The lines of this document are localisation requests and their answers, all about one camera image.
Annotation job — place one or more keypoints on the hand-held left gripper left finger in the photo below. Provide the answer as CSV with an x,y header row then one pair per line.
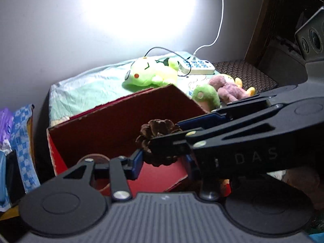
x,y
138,162

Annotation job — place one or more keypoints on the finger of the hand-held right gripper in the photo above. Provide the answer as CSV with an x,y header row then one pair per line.
x,y
200,121
177,139

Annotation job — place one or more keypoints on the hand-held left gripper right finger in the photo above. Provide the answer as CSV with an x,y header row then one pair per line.
x,y
208,187

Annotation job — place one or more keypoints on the brown pine cone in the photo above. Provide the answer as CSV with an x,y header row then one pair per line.
x,y
157,127

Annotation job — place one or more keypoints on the red cardboard box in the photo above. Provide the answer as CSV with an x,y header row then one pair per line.
x,y
106,131

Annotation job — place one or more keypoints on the small yellow red toy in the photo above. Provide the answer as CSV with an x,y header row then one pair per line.
x,y
225,186

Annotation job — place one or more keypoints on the small green plush toy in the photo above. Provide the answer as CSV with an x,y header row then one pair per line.
x,y
205,96

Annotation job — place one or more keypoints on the plush bear toy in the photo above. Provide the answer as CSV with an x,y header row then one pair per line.
x,y
225,86

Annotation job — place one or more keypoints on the brown tape roll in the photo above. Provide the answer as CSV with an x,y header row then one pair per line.
x,y
104,189

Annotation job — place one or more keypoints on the white power strip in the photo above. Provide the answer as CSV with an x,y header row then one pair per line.
x,y
200,67

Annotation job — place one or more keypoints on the brown patterned cushion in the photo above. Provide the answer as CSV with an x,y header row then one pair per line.
x,y
253,73

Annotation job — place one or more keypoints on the large green frog plush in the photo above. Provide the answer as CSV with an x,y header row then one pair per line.
x,y
144,73

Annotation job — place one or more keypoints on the light green bed sheet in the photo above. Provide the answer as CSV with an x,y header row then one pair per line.
x,y
88,88

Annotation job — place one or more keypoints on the blue checkered cloth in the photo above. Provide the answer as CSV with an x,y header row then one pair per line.
x,y
22,144

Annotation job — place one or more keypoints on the dark wooden cabinet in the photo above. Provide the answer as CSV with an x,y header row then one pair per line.
x,y
273,10

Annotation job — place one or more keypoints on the purple plastic bag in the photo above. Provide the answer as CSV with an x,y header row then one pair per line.
x,y
5,126

